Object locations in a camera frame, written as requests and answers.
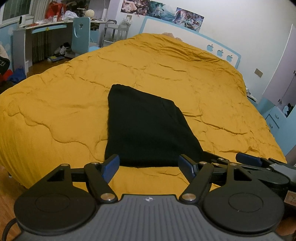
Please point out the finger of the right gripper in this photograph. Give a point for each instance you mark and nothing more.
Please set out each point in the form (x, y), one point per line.
(217, 162)
(255, 161)

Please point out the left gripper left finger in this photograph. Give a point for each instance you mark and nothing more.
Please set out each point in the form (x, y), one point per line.
(95, 175)

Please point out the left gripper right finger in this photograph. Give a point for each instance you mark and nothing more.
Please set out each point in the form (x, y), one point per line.
(209, 183)

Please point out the black garment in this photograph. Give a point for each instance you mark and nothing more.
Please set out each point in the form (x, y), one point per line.
(145, 130)

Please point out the light blue nightstand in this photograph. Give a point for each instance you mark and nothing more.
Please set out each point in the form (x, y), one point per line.
(281, 127)

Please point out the mustard yellow bed quilt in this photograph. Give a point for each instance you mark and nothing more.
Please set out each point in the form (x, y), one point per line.
(60, 116)

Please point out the light blue desk chair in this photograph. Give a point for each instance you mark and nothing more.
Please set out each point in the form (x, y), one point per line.
(81, 36)

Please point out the grey metal cart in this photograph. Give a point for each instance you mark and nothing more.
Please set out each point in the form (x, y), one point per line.
(114, 32)

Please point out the white blue headboard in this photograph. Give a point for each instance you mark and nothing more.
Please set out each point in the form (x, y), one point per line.
(156, 26)

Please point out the white blue desk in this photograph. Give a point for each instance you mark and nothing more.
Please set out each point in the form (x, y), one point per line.
(34, 44)

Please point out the white plastic bag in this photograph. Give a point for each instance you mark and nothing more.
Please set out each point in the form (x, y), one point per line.
(69, 15)

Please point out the cream round ball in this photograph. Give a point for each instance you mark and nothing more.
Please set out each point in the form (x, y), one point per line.
(89, 13)

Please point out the red bag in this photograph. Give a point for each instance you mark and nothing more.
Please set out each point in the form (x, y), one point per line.
(55, 9)

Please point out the anime wall posters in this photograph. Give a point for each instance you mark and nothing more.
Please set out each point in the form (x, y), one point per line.
(159, 10)

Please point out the window with white frame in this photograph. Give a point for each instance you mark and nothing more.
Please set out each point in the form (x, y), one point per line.
(11, 10)

